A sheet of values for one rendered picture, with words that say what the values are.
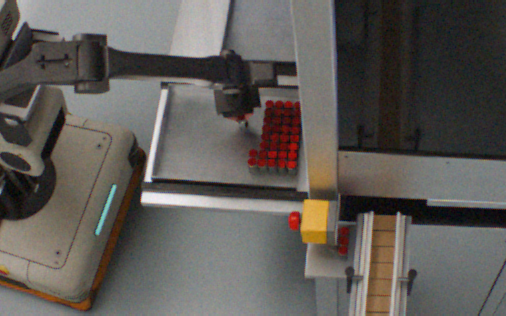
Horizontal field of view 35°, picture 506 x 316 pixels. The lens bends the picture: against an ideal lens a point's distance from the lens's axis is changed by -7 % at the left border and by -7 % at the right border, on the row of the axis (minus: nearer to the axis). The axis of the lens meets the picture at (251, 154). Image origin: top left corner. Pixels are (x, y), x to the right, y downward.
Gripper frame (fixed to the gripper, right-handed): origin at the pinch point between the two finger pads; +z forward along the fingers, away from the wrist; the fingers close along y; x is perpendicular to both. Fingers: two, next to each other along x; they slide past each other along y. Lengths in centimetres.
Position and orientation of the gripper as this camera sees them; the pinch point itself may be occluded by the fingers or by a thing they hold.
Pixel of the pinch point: (241, 117)
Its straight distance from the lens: 204.5
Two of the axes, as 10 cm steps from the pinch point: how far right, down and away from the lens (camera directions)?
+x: -1.4, -8.7, 4.8
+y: 9.8, -1.7, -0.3
